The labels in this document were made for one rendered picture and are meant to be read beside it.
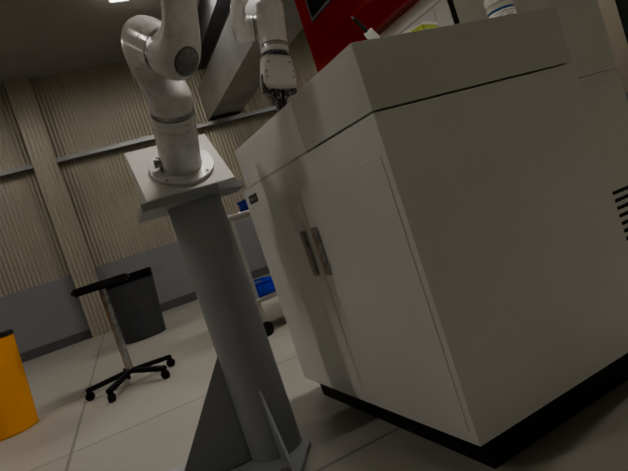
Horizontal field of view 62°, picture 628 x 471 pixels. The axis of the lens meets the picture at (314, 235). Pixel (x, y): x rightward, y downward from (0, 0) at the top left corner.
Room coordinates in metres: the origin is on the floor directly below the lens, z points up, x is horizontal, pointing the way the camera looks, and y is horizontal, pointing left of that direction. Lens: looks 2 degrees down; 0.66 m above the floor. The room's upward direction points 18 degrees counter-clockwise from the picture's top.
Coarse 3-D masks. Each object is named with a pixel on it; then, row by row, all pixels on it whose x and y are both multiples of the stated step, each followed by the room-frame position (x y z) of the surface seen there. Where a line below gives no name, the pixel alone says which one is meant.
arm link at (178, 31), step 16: (160, 0) 1.24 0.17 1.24; (176, 0) 1.24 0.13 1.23; (192, 0) 1.27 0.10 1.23; (176, 16) 1.24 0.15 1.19; (192, 16) 1.27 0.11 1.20; (160, 32) 1.25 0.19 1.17; (176, 32) 1.24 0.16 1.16; (192, 32) 1.27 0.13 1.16; (144, 48) 1.28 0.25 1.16; (160, 48) 1.25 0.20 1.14; (176, 48) 1.25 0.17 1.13; (192, 48) 1.27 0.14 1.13; (160, 64) 1.26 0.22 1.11; (176, 64) 1.26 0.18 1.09; (192, 64) 1.29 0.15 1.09; (176, 80) 1.31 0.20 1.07
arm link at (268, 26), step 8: (264, 0) 1.54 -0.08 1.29; (272, 0) 1.54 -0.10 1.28; (256, 8) 1.56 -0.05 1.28; (264, 8) 1.54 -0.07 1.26; (272, 8) 1.54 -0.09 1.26; (280, 8) 1.55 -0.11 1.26; (256, 16) 1.54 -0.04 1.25; (264, 16) 1.54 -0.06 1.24; (272, 16) 1.54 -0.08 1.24; (280, 16) 1.55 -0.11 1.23; (256, 24) 1.54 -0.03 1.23; (264, 24) 1.54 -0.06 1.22; (272, 24) 1.53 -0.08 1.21; (280, 24) 1.54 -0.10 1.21; (256, 32) 1.54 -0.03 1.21; (264, 32) 1.54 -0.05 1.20; (272, 32) 1.53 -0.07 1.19; (280, 32) 1.54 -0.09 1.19; (256, 40) 1.57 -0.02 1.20; (264, 40) 1.54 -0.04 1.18; (272, 40) 1.53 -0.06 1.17
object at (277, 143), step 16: (288, 112) 1.43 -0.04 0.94; (272, 128) 1.55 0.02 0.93; (288, 128) 1.46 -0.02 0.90; (256, 144) 1.70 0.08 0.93; (272, 144) 1.58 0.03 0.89; (288, 144) 1.48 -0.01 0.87; (240, 160) 1.87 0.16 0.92; (256, 160) 1.74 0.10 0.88; (272, 160) 1.62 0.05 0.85; (288, 160) 1.52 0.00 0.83; (256, 176) 1.78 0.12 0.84
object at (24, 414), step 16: (0, 336) 2.96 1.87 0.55; (0, 352) 2.94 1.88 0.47; (16, 352) 3.05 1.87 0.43; (0, 368) 2.92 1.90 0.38; (16, 368) 3.01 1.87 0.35; (0, 384) 2.91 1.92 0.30; (16, 384) 2.97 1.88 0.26; (0, 400) 2.89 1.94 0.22; (16, 400) 2.95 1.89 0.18; (32, 400) 3.07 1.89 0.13; (0, 416) 2.88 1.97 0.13; (16, 416) 2.93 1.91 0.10; (32, 416) 3.02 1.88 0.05; (0, 432) 2.88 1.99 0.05; (16, 432) 2.91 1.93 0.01
